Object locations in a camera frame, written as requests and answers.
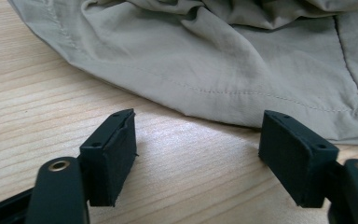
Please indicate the khaki shorts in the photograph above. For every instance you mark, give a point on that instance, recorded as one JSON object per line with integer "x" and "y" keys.
{"x": 217, "y": 62}

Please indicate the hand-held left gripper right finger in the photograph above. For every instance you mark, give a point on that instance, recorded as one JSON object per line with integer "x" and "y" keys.
{"x": 295, "y": 155}

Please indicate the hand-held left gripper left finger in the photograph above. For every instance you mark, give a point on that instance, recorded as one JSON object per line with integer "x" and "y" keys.
{"x": 112, "y": 161}

